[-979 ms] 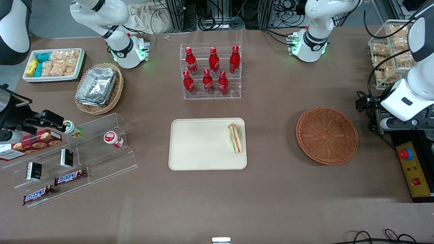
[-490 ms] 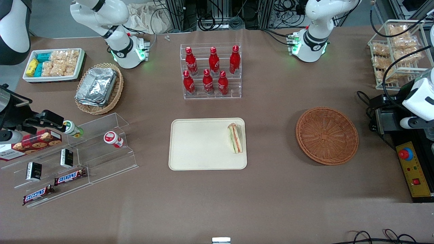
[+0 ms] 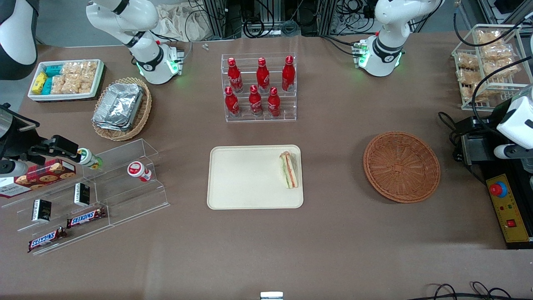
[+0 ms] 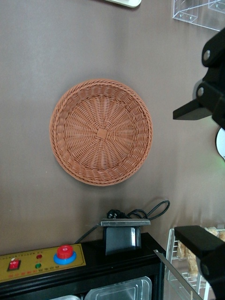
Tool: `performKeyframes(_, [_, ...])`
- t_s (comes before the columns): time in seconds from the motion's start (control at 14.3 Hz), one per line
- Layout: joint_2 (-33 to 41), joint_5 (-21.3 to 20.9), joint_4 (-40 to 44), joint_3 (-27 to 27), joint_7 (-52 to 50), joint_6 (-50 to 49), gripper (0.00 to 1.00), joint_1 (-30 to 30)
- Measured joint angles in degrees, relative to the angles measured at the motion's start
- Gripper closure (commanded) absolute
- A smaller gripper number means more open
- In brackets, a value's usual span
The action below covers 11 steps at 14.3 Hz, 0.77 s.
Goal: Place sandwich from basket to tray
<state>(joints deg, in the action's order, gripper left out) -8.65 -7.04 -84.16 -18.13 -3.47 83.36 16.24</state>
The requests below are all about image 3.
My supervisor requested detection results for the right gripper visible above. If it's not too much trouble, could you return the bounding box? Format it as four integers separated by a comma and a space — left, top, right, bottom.
0, 104, 82, 165

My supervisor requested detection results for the triangular sandwich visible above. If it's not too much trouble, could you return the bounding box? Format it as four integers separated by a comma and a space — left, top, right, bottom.
279, 151, 299, 189

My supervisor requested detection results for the white snack tray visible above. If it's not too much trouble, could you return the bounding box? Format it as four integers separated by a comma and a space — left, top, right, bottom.
27, 59, 105, 102

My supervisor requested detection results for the brown wicker basket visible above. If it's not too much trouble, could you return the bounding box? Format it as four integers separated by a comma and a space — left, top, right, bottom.
363, 131, 441, 204

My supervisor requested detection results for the light wicker basket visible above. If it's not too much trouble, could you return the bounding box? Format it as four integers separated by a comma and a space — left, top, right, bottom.
92, 77, 152, 141

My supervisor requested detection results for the beige plastic tray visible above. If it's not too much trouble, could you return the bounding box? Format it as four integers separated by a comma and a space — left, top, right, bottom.
207, 145, 304, 210

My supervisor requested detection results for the black box with metal plate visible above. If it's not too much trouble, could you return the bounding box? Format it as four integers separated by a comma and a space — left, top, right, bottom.
452, 132, 499, 167

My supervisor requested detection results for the red tartan cookie box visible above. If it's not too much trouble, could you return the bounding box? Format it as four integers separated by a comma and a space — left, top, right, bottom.
0, 159, 77, 199

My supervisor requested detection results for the clear bag of crackers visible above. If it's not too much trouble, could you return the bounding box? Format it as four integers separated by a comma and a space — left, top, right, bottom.
479, 45, 513, 61
477, 30, 503, 47
462, 83, 501, 103
484, 58, 520, 80
456, 55, 480, 70
456, 69, 484, 86

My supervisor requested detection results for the green sunflower yogurt cup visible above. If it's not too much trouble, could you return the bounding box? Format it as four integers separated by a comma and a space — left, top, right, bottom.
77, 148, 103, 170

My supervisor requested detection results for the small black chocolate box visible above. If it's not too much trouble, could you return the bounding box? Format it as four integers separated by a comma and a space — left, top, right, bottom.
74, 183, 91, 207
32, 199, 52, 223

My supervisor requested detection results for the yellow snack packet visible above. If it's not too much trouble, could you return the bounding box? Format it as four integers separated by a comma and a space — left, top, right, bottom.
32, 72, 47, 95

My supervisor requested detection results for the Snickers bar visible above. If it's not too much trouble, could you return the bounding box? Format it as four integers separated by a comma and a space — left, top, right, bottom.
67, 207, 107, 229
28, 227, 67, 253

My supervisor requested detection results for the aluminium foil container stack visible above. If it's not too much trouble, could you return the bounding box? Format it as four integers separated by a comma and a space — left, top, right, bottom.
92, 83, 144, 132

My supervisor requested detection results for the red yogurt cup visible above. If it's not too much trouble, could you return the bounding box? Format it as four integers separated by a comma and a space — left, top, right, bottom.
127, 161, 152, 183

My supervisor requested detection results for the yellow control box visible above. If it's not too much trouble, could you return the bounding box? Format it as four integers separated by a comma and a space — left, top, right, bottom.
486, 173, 533, 250

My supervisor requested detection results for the clear acrylic stepped shelf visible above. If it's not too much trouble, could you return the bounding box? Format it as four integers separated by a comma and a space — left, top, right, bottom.
0, 138, 170, 255

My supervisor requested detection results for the beige cloth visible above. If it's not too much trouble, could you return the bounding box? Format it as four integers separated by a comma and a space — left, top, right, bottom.
156, 3, 218, 42

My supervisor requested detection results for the red cola bottle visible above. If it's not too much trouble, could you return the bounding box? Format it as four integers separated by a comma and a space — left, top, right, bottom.
249, 85, 264, 117
281, 55, 296, 92
256, 57, 270, 93
224, 86, 240, 117
227, 57, 243, 93
267, 87, 281, 118

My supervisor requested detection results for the clear acrylic bottle rack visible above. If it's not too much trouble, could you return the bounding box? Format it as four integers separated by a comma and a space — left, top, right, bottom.
221, 52, 297, 123

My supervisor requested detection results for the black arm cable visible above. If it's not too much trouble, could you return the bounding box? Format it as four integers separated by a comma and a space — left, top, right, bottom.
472, 55, 533, 128
453, 0, 533, 47

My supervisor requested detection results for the black table cable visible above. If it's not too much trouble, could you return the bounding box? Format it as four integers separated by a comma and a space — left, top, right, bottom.
437, 111, 459, 139

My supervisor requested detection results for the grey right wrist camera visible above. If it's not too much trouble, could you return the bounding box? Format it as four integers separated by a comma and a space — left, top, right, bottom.
0, 160, 29, 176

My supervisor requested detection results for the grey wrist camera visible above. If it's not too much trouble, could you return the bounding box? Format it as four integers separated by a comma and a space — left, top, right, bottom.
0, 160, 29, 176
494, 144, 533, 161

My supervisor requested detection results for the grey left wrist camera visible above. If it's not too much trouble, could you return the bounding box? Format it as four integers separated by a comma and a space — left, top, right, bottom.
494, 144, 533, 161

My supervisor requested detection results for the white wire rack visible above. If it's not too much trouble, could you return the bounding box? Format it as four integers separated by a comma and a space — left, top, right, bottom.
452, 24, 533, 111

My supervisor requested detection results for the black base cable bundle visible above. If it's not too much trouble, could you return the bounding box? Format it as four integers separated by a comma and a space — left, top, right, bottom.
320, 35, 362, 58

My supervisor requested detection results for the black looped floor cable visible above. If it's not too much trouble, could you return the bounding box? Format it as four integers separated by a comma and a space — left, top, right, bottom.
418, 281, 533, 300

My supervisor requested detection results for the coiled black cable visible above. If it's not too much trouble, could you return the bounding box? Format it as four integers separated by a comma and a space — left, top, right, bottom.
243, 17, 266, 39

